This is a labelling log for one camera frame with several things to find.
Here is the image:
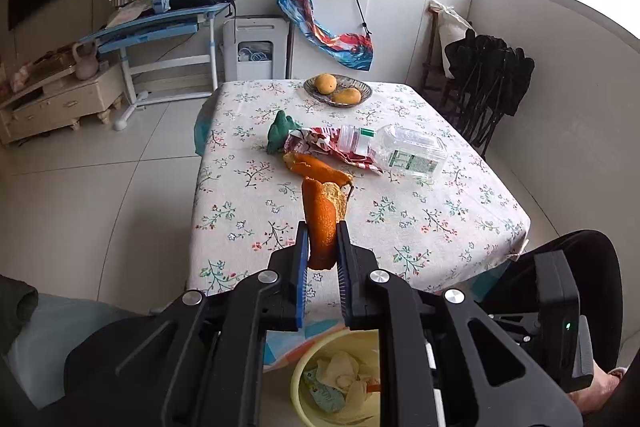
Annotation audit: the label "wooden tray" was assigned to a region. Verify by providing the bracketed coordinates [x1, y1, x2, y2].
[30, 52, 76, 76]

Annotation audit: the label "folded black chairs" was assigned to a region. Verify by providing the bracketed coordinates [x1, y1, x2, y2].
[442, 29, 536, 160]

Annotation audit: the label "green wrapper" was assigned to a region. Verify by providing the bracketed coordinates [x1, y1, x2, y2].
[266, 110, 302, 155]

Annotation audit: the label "blue study desk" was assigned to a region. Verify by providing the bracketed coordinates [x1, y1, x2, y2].
[77, 2, 231, 132]

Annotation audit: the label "light blue wrapper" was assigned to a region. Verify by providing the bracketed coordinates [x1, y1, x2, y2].
[302, 372, 347, 414]

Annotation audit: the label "person's black pants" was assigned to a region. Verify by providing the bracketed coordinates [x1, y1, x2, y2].
[64, 229, 623, 427]

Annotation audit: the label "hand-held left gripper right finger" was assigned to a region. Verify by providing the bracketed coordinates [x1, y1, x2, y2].
[336, 222, 583, 427]

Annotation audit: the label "person's right hand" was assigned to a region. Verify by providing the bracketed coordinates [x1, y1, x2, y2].
[570, 367, 628, 414]

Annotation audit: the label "pink kettlebell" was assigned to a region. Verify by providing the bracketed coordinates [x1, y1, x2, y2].
[72, 41, 101, 81]

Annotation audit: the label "clear plastic bottle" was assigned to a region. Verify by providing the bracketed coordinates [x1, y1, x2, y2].
[336, 124, 447, 184]

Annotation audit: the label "floral tablecloth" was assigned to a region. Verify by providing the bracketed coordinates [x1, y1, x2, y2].
[186, 79, 532, 298]

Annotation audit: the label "yellow plastic bin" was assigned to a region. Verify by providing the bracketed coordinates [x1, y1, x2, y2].
[291, 329, 383, 427]

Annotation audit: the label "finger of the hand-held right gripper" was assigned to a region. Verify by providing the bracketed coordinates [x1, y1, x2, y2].
[484, 312, 544, 345]

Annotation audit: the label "white paper tissue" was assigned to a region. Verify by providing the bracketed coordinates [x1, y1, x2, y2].
[319, 352, 374, 400]

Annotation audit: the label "white cloth bag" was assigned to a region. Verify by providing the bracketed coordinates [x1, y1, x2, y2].
[430, 0, 473, 80]

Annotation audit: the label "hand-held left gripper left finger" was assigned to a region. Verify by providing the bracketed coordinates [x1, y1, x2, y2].
[115, 221, 311, 427]

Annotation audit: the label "paper sheets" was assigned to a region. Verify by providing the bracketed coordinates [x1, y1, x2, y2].
[105, 0, 153, 29]

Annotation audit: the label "red white plastic bag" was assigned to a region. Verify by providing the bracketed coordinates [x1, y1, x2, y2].
[285, 125, 386, 176]

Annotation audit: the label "pink snack bag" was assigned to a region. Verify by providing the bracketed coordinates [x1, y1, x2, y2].
[10, 67, 32, 94]

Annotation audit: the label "wooden chair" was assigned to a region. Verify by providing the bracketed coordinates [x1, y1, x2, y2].
[422, 4, 468, 108]

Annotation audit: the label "colourful drawstring bag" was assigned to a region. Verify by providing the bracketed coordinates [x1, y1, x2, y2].
[277, 0, 375, 72]

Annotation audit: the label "dark woven bowl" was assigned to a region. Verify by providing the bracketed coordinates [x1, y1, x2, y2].
[303, 74, 373, 108]

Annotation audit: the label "white television cabinet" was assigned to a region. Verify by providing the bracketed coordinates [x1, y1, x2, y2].
[0, 57, 126, 145]

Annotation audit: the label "light blue cloth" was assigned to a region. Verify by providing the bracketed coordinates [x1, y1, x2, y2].
[7, 294, 151, 410]

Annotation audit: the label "white air purifier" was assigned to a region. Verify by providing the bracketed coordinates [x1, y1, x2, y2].
[222, 16, 290, 82]

